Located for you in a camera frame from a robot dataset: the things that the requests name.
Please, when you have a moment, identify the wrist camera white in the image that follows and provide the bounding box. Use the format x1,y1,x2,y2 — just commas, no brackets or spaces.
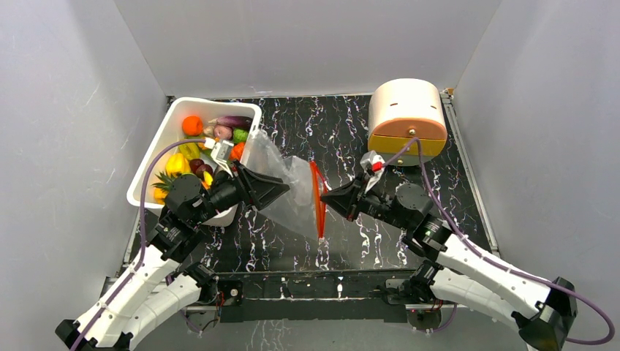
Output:
204,137,235,175
360,151,385,194

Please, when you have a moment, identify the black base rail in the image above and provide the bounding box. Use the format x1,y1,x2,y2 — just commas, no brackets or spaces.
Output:
184,269,447,329

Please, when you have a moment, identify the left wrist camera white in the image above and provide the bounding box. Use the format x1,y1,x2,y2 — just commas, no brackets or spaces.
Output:
204,137,235,175

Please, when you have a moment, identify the white plastic bin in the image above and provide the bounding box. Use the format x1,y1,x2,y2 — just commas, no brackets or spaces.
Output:
126,97,262,216

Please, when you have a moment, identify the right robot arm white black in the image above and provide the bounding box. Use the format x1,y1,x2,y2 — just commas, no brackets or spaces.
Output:
321,179,577,350

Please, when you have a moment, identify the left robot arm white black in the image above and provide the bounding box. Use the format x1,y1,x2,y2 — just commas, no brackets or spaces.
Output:
55,162,290,350

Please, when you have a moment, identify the round drawer cabinet cream orange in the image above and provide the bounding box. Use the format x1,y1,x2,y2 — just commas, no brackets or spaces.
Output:
367,78,448,167

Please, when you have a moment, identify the yellow green starfruit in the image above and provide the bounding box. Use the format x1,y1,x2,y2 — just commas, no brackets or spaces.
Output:
178,143,200,161

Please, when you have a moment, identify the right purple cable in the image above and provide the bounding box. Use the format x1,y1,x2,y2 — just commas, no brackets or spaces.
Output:
382,137,616,347

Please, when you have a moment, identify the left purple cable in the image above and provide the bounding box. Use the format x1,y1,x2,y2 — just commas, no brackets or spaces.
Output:
67,138,208,351

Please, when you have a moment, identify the toy pineapple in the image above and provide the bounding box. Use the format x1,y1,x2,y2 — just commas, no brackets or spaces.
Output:
151,172,175,205

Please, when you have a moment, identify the clear zip bag orange zipper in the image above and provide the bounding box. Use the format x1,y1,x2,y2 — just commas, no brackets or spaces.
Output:
242,129,325,241

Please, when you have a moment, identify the green vegetable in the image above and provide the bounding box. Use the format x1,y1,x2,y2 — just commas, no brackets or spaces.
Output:
232,128,249,144

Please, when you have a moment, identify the red onion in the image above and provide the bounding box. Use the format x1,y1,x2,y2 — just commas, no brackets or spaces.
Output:
213,125,234,140

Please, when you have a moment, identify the red tomato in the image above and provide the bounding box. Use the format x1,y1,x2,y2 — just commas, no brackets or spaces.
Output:
229,142,246,161

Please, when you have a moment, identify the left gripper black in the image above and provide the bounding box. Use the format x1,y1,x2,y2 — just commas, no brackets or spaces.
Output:
192,159,290,225

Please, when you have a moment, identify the purple cable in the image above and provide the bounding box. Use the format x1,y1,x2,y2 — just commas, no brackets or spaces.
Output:
382,137,616,347
67,138,208,351

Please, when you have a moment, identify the purple eggplant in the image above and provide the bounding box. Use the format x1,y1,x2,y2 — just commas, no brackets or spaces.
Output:
208,116,253,130

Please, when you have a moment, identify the orange fruit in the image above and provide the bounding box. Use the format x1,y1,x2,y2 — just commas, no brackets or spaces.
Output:
181,116,204,137

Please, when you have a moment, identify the yellow bell pepper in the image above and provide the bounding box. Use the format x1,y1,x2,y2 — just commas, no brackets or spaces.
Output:
165,153,191,178

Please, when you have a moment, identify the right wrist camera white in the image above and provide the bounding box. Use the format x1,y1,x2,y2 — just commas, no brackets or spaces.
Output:
360,151,385,194

